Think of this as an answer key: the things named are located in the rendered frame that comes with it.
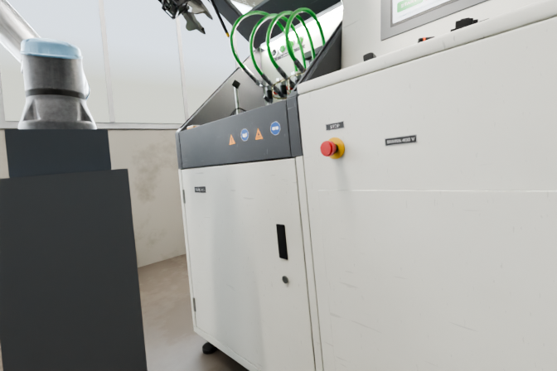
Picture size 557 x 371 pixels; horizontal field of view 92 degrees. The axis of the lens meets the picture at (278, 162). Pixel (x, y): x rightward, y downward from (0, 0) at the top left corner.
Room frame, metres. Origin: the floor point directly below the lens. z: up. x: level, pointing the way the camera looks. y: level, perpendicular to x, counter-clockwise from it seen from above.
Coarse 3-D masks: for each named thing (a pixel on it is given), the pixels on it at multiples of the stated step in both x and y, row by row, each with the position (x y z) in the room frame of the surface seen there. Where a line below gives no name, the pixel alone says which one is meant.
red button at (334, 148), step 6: (330, 138) 0.65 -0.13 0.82; (336, 138) 0.64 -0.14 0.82; (324, 144) 0.61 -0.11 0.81; (330, 144) 0.61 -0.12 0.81; (336, 144) 0.63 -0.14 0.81; (342, 144) 0.62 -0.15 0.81; (324, 150) 0.62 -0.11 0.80; (330, 150) 0.61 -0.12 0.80; (336, 150) 0.63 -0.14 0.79; (342, 150) 0.63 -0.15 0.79; (330, 156) 0.62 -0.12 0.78; (336, 156) 0.64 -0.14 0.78
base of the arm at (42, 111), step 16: (32, 96) 0.62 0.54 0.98; (48, 96) 0.62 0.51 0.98; (64, 96) 0.64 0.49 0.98; (80, 96) 0.67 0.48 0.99; (32, 112) 0.61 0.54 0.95; (48, 112) 0.61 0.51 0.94; (64, 112) 0.63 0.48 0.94; (80, 112) 0.67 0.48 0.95; (32, 128) 0.60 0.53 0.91; (48, 128) 0.60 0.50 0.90; (64, 128) 0.62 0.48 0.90; (80, 128) 0.65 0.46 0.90; (96, 128) 0.71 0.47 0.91
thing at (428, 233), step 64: (512, 0) 0.59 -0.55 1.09; (448, 64) 0.48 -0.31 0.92; (512, 64) 0.42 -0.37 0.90; (320, 128) 0.67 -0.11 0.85; (384, 128) 0.56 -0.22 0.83; (448, 128) 0.48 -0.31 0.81; (512, 128) 0.42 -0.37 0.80; (320, 192) 0.68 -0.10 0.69; (384, 192) 0.57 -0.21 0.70; (448, 192) 0.49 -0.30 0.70; (512, 192) 0.43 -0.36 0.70; (320, 256) 0.69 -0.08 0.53; (384, 256) 0.58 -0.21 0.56; (448, 256) 0.49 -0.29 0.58; (512, 256) 0.43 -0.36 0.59; (320, 320) 0.71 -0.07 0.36; (384, 320) 0.58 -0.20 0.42; (448, 320) 0.50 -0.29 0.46; (512, 320) 0.44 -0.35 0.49
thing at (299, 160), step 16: (272, 160) 0.81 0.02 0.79; (304, 176) 0.71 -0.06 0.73; (304, 192) 0.71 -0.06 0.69; (304, 208) 0.72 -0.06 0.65; (304, 224) 0.72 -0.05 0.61; (304, 240) 0.73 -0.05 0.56; (192, 288) 1.18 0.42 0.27; (192, 304) 1.18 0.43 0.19; (208, 336) 1.11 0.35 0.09; (320, 336) 0.71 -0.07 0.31; (208, 352) 1.14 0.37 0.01; (224, 352) 1.03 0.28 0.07; (320, 352) 0.71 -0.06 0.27; (256, 368) 0.90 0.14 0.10; (320, 368) 0.72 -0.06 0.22
